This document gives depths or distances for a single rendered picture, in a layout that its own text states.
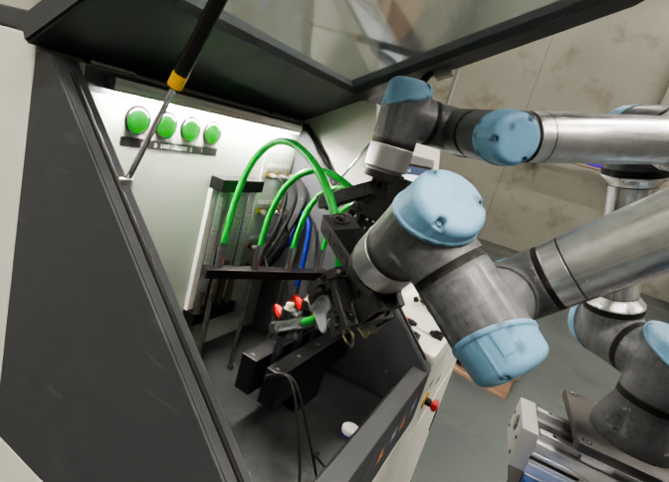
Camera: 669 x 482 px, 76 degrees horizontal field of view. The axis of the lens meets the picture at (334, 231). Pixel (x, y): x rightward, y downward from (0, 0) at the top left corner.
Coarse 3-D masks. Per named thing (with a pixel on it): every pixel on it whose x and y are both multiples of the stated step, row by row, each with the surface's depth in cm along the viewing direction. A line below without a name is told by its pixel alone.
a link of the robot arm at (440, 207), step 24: (408, 192) 38; (432, 192) 37; (456, 192) 38; (384, 216) 42; (408, 216) 38; (432, 216) 36; (456, 216) 37; (480, 216) 38; (384, 240) 42; (408, 240) 39; (432, 240) 37; (456, 240) 37; (384, 264) 43; (408, 264) 40; (432, 264) 38
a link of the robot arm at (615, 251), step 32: (608, 224) 42; (640, 224) 40; (512, 256) 49; (544, 256) 45; (576, 256) 43; (608, 256) 41; (640, 256) 40; (544, 288) 45; (576, 288) 43; (608, 288) 43
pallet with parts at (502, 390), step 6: (456, 366) 321; (462, 366) 324; (462, 372) 315; (468, 378) 312; (516, 378) 330; (504, 384) 298; (510, 384) 295; (492, 390) 303; (498, 390) 300; (504, 390) 298; (504, 396) 298
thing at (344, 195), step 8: (360, 184) 73; (368, 184) 72; (336, 192) 75; (344, 192) 74; (352, 192) 74; (360, 192) 73; (368, 192) 72; (320, 200) 76; (336, 200) 75; (344, 200) 74; (352, 200) 75; (320, 208) 77; (328, 208) 77
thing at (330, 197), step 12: (264, 144) 82; (276, 144) 79; (288, 144) 76; (300, 144) 73; (252, 156) 85; (312, 156) 71; (252, 168) 86; (240, 180) 88; (324, 180) 68; (240, 192) 89; (324, 192) 67; (228, 216) 91; (228, 228) 92; (336, 264) 64; (312, 324) 68
